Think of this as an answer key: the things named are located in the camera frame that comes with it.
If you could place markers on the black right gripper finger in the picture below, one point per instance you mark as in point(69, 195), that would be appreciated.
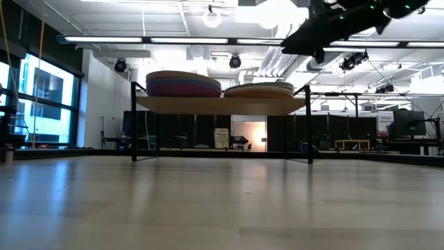
point(312, 38)

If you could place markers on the peach plate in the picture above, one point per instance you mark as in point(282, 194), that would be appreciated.
point(180, 74)

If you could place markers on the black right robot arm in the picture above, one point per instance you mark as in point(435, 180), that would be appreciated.
point(402, 7)

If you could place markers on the wooden shelf with black legs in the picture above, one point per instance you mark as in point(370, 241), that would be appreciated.
point(222, 106)

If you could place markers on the black ceiling spotlight cluster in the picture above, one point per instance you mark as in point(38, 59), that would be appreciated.
point(385, 89)
point(350, 62)

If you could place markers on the black metal gantry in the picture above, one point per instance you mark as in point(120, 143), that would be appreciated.
point(334, 94)

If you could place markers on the black round ceiling spotlight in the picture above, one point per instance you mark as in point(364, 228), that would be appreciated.
point(120, 65)
point(234, 61)

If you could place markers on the black partition screen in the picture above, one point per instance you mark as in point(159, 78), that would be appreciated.
point(180, 128)
point(333, 130)

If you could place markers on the white globe ceiling lamp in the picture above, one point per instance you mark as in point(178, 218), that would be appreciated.
point(212, 18)

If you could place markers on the white poster sign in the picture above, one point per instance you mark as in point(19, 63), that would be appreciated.
point(383, 124)

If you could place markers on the low wooden bench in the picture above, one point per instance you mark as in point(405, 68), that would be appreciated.
point(352, 141)

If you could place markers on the black computer monitor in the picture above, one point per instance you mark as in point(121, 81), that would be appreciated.
point(409, 123)

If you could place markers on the ceiling light strip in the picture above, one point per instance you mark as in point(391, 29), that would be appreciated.
point(190, 40)

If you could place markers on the pale yellow sign board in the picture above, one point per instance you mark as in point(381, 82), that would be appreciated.
point(221, 138)

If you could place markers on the black floor stand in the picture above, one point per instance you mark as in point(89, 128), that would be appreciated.
point(103, 133)

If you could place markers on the large window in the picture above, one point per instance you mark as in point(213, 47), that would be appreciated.
point(45, 114)

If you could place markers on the black table frame rails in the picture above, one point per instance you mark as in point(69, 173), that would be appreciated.
point(208, 153)

